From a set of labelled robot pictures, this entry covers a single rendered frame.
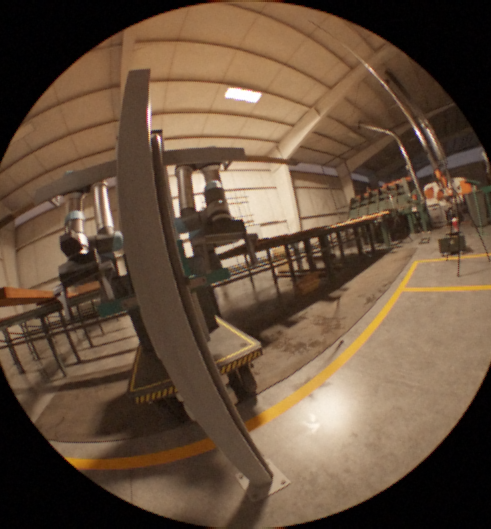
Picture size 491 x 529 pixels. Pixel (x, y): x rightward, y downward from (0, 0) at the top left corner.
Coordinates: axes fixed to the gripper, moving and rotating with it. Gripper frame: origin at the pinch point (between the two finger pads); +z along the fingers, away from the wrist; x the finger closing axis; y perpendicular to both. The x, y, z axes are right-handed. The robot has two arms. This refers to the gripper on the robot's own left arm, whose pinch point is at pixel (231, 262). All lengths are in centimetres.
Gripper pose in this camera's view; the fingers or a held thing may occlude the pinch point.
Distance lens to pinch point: 50.2
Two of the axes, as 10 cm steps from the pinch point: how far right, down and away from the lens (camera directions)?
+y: 2.5, -4.3, -8.7
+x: 9.3, -1.4, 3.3
